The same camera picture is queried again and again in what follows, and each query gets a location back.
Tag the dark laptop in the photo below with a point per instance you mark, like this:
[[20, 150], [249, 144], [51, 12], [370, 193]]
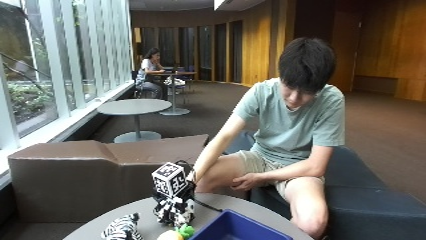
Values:
[[171, 69]]

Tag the large glass window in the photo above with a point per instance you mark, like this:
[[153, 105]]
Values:
[[53, 66]]

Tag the brown-topped pedestal table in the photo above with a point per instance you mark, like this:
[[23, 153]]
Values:
[[175, 95]]

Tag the orange and green toy fruit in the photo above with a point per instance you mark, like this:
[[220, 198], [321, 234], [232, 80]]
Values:
[[176, 233]]

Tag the blue plastic bin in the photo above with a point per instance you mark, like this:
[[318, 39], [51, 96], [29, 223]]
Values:
[[237, 227]]

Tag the blue chair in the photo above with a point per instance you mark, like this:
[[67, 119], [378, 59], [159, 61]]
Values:
[[185, 81]]

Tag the dark blue sofa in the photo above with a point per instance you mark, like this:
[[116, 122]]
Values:
[[364, 200]]

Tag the dark chair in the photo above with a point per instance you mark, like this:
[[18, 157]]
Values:
[[136, 83]]

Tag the zebra soft toy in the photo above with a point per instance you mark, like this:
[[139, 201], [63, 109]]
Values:
[[123, 228]]

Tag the grey round pedestal table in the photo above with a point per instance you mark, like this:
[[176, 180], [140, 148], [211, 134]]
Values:
[[135, 108]]

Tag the the person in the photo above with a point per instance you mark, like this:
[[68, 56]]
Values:
[[290, 130]]

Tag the white marker cube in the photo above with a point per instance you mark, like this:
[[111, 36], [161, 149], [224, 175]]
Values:
[[169, 179]]

